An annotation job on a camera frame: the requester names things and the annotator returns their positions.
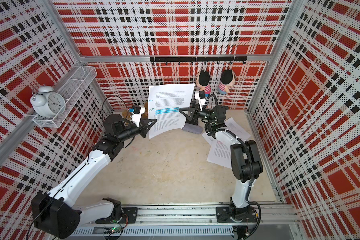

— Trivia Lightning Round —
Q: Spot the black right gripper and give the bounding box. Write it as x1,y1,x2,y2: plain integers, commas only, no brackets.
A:
180,101,216,123

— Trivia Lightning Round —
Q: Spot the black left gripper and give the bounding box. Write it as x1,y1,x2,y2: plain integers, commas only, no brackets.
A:
116,117,157,142

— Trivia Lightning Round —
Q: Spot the blue highlighted paper document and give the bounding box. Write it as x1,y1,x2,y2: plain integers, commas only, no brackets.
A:
148,84,195,139

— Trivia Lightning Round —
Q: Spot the yellow highlighted paper document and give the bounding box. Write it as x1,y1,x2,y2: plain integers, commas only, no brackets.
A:
202,118,251,146

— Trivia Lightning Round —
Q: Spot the pink highlighted paper document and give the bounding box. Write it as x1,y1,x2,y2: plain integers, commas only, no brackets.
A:
207,140,232,169

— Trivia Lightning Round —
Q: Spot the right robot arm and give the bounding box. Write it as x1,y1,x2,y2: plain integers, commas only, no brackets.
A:
179,91,264,209

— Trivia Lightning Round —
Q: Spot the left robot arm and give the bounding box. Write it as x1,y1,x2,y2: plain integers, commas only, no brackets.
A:
31,114,157,239

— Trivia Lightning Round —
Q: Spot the grey glasses case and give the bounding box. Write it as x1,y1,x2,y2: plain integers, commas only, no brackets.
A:
182,123,203,135

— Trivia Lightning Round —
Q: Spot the brown teddy bear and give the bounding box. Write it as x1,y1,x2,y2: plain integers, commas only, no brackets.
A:
122,102,149,121

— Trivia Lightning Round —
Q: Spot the pink striped plush doll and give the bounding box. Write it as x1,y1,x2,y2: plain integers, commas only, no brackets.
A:
196,70,211,97

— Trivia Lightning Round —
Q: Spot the blue striped plush doll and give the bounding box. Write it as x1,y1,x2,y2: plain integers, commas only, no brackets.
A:
218,69,236,95

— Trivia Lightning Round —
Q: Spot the white alarm clock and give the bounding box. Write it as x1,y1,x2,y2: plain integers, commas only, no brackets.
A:
30,85,66,118

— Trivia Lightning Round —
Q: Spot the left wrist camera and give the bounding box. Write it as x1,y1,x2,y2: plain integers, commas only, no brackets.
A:
129,104,146,127

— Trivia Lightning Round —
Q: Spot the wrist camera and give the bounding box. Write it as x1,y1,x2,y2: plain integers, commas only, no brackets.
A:
129,104,146,127
195,91,206,111

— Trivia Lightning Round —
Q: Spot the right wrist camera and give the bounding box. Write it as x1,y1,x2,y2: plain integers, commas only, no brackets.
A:
195,91,206,111

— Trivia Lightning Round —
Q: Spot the black wall hook rail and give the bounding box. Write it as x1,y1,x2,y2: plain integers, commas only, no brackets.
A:
150,56,248,64

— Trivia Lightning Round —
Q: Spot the white wire shelf basket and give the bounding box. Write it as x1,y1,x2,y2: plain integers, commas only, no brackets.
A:
33,66,97,128

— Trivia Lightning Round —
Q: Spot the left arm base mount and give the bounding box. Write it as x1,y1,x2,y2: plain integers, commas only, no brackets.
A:
95,207,138,224

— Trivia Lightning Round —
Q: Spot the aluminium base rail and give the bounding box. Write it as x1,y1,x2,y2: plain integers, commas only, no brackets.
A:
70,202,304,240

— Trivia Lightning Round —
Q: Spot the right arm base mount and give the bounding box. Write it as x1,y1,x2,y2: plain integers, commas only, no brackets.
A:
216,205,258,223

